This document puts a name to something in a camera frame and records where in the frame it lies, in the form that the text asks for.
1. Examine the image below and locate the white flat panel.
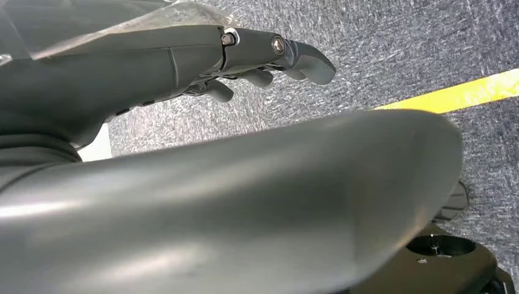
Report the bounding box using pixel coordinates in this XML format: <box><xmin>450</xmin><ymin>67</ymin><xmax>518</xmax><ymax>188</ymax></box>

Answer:
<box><xmin>76</xmin><ymin>123</ymin><xmax>113</xmax><ymax>163</ymax></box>

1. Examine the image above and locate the black robot part with hole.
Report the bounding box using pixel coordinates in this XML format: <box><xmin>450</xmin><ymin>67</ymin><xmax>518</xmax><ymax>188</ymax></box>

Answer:
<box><xmin>350</xmin><ymin>222</ymin><xmax>517</xmax><ymax>294</ymax></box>

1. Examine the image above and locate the ribbed grey left arm sleeve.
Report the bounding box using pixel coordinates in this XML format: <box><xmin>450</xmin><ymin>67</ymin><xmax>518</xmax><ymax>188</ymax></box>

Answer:
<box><xmin>0</xmin><ymin>133</ymin><xmax>83</xmax><ymax>194</ymax></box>

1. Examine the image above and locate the dark grey mottled rug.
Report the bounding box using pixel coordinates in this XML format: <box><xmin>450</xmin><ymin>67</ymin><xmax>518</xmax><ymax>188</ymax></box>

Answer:
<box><xmin>106</xmin><ymin>0</ymin><xmax>519</xmax><ymax>285</ymax></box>

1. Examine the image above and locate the yellow floor tape strip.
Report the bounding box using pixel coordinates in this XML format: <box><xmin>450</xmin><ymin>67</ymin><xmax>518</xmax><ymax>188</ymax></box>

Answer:
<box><xmin>373</xmin><ymin>68</ymin><xmax>519</xmax><ymax>115</ymax></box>

